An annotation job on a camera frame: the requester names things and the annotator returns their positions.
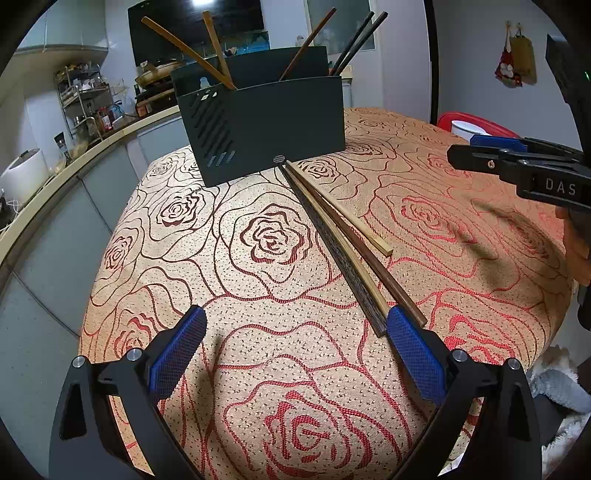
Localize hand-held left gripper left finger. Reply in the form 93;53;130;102
48;305;208;480

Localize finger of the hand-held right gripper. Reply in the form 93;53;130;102
447;144;580;180
470;135;591;163

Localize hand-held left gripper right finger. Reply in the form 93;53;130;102
385;307;542;480

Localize light wooden chopstick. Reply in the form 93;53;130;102
292;165;394;258
305;194;393;324

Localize brown wooden chopstick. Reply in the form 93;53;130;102
278;7;338;82
202;10;237;90
141;16;238;92
284;159;428;328

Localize dark wooden chopstick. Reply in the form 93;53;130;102
333;11;389;77
330;11;376;77
278;162;391;337

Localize dark green utensil holder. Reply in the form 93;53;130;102
171;45;347;188

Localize person's right hand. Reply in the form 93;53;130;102
556;203;591;280

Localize red plastic stool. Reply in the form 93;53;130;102
436;112;509;139

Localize red hanging bag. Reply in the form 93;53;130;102
495;44;523;88

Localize rose patterned tablecloth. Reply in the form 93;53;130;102
78;107;578;480

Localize white fleece clothing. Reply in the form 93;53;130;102
526;346;591;472

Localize grey base cabinets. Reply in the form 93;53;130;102
0;115;185;352

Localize beige kitchen counter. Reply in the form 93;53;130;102
0;104;183;278

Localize white rice cooker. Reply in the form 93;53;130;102
0;148;49;199

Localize metal spice rack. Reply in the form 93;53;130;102
55;65;116;139

